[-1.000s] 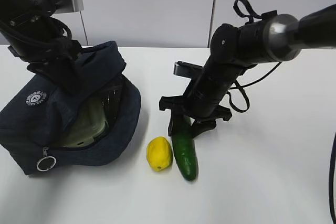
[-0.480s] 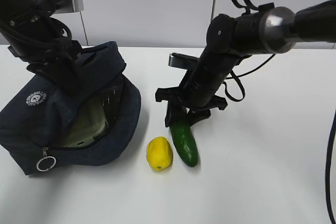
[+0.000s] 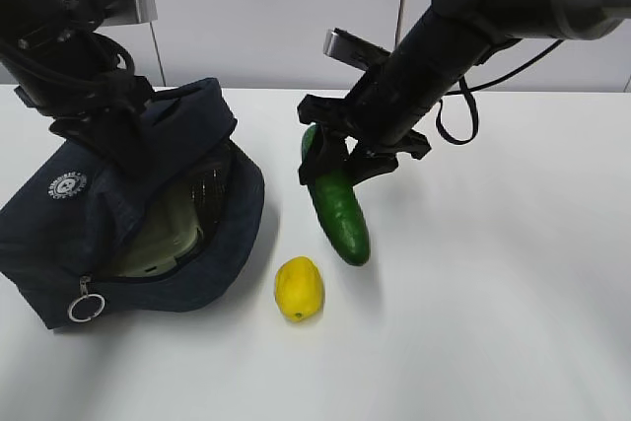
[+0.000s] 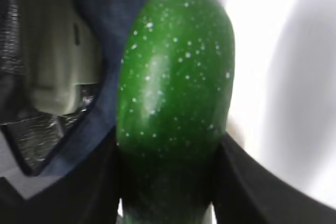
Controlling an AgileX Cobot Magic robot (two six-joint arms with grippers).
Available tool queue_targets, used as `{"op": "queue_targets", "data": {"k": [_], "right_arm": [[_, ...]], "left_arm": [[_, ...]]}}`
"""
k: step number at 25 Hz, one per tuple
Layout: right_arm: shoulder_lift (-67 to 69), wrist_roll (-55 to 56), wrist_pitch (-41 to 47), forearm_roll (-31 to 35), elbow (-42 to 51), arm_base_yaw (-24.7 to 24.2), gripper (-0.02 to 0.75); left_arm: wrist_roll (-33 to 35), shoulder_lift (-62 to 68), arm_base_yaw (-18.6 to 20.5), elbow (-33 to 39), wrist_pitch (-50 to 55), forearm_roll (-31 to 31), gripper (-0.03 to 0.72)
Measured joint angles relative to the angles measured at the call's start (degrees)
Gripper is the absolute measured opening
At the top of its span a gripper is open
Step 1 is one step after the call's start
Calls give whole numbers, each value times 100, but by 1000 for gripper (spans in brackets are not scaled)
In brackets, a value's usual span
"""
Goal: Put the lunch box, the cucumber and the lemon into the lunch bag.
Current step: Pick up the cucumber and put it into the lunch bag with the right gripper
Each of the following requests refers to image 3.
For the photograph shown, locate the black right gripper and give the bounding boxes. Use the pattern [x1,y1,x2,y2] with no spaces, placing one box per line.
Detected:
[297,95,432,186]

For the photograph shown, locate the green cucumber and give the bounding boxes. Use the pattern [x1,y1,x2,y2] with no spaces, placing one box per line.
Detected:
[306,140,371,266]

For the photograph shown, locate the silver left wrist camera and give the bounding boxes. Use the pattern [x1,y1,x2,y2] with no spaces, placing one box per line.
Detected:
[63,0,158,28]

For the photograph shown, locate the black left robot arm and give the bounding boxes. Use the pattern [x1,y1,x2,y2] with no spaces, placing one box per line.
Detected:
[1,0,157,176]

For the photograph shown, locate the dark navy lunch bag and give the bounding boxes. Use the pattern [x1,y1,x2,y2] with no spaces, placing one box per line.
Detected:
[1,78,265,329]

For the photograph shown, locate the yellow lemon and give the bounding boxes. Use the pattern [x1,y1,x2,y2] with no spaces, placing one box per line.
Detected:
[274,256,324,322]

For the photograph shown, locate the green lidded glass container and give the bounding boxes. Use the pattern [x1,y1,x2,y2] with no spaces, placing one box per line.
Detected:
[110,182,203,278]

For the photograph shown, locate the silver zipper pull ring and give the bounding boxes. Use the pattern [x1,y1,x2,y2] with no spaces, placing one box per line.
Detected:
[67,292,106,323]

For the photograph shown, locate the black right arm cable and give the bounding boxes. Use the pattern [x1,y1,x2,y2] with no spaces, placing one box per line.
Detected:
[436,35,568,146]

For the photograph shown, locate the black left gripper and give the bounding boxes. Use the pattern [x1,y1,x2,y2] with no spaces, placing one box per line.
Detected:
[14,76,153,177]

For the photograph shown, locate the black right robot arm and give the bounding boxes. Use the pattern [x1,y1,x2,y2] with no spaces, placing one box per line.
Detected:
[298,0,630,184]

